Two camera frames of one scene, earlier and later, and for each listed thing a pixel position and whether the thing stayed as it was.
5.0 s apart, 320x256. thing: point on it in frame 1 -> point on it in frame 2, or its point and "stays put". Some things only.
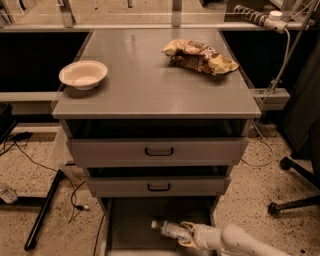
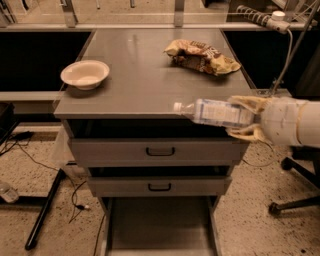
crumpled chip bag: x=199 y=56 stays put
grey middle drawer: x=158 y=186 stays put
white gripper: x=204 y=236 -> x=280 y=120
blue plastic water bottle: x=173 y=230 -> x=217 y=112
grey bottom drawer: x=126 y=223 stays put
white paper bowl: x=83 y=75 stays put
